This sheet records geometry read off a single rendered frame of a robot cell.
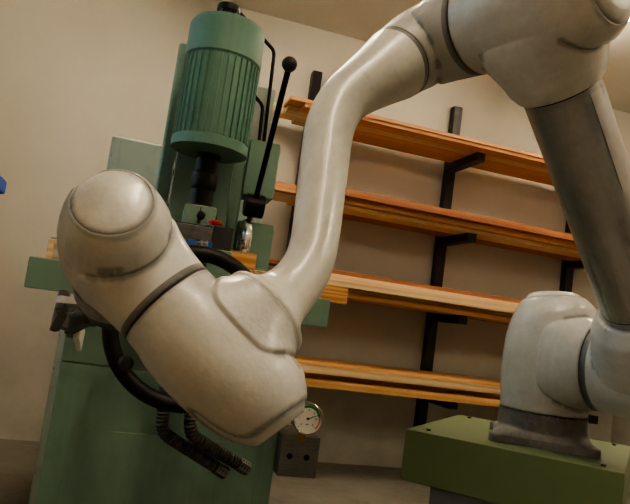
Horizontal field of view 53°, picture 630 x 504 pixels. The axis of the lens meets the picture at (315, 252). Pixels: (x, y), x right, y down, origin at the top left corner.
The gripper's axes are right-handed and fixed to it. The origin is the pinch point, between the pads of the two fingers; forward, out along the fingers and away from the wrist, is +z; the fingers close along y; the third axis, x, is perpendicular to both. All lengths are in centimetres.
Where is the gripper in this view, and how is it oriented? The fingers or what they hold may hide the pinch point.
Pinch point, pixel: (114, 340)
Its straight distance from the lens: 96.1
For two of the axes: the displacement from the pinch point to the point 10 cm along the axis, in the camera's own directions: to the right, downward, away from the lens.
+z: -2.7, 4.1, 8.7
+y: -9.6, -1.6, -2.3
